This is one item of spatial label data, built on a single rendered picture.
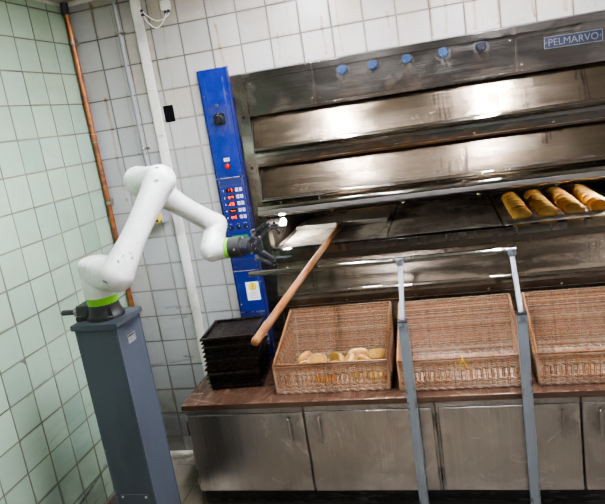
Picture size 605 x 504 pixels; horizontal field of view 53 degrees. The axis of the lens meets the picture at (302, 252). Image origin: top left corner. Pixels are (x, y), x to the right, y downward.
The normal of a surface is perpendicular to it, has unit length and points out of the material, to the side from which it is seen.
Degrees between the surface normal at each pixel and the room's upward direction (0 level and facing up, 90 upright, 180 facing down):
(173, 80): 90
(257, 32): 90
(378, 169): 70
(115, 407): 90
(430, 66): 90
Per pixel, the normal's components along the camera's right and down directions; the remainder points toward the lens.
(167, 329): -0.21, 0.25
